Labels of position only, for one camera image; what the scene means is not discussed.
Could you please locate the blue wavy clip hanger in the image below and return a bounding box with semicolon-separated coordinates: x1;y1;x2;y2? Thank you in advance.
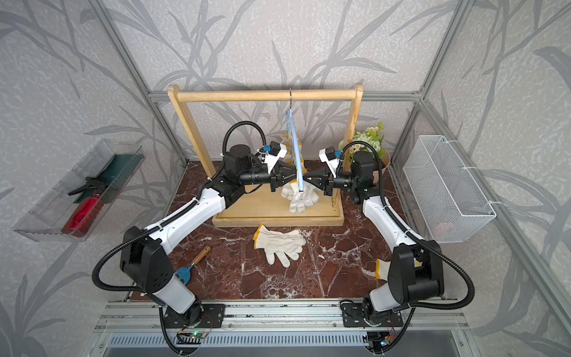
285;90;305;193

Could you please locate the white glove with yellow cuff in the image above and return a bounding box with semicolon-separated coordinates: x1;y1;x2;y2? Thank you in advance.
281;180;320;214

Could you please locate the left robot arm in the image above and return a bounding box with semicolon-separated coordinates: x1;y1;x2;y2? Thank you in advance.
92;133;295;317

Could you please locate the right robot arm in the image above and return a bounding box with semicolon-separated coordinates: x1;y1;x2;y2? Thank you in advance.
304;142;475;313

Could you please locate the wooden clothes rack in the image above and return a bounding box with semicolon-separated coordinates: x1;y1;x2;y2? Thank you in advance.
167;83;364;228

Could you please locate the potted white flower plant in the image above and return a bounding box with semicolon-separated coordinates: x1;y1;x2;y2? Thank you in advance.
346;121;390;173

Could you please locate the yellow rubber-coated glove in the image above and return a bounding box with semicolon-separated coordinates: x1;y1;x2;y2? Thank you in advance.
375;259;391;281

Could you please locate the blue hand rake tool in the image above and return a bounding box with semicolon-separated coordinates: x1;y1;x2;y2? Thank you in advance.
175;245;212;285

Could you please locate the green cloth in tray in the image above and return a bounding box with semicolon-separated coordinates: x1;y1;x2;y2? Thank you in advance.
68;154;144;205

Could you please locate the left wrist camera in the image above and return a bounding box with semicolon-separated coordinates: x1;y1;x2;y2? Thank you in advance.
262;141;287;173

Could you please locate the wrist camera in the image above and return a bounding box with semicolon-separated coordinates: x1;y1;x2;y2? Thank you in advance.
262;141;287;173
319;147;341;177

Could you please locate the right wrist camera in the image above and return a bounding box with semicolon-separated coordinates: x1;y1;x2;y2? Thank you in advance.
319;147;341;177

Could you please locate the white wire mesh basket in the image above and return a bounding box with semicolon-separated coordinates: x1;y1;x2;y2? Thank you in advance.
404;135;497;244

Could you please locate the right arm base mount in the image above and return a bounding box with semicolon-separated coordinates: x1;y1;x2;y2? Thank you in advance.
339;299;404;328

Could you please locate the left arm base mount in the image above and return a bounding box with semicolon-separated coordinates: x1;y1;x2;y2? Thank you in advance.
163;303;226;329

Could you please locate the aluminium front rail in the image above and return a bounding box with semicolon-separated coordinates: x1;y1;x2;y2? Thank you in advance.
83;298;480;356

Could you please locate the clear plastic wall tray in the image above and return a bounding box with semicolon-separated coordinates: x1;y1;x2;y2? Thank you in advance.
13;140;145;242

